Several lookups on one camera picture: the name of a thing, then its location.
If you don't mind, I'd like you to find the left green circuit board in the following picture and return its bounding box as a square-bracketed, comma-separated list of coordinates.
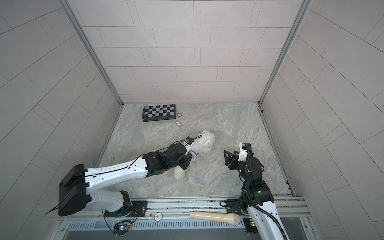
[114, 221, 133, 233]

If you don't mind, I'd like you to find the black corrugated cable conduit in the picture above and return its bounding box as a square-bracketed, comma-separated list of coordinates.
[239, 145, 289, 240]

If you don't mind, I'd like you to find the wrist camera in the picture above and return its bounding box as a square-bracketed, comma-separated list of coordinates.
[181, 137, 194, 155]
[238, 143, 251, 162]

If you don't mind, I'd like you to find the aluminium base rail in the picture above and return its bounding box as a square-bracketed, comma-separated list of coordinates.
[56, 195, 307, 223]

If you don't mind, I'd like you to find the right green circuit board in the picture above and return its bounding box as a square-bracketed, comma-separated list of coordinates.
[243, 219, 258, 233]

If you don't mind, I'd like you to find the green circuit board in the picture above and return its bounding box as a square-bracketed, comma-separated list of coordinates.
[243, 219, 258, 233]
[114, 221, 133, 233]

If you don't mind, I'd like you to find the white fluffy teddy bear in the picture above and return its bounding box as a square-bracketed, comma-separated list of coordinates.
[173, 129, 216, 180]

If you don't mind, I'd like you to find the blue white striped shirt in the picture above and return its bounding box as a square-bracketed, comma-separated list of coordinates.
[188, 150, 199, 162]

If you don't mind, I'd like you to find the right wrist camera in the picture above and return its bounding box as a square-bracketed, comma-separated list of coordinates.
[238, 143, 251, 162]

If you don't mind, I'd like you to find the folded black chess board box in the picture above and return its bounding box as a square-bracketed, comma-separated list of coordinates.
[142, 104, 177, 122]

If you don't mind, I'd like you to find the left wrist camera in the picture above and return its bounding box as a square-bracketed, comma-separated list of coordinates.
[181, 137, 194, 155]

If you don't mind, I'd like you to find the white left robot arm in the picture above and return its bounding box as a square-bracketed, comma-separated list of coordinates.
[57, 140, 198, 217]

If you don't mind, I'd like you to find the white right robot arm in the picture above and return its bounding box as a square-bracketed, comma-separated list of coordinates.
[224, 149, 289, 240]

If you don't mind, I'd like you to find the beige wooden handle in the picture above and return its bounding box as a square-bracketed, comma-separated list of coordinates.
[190, 211, 240, 226]

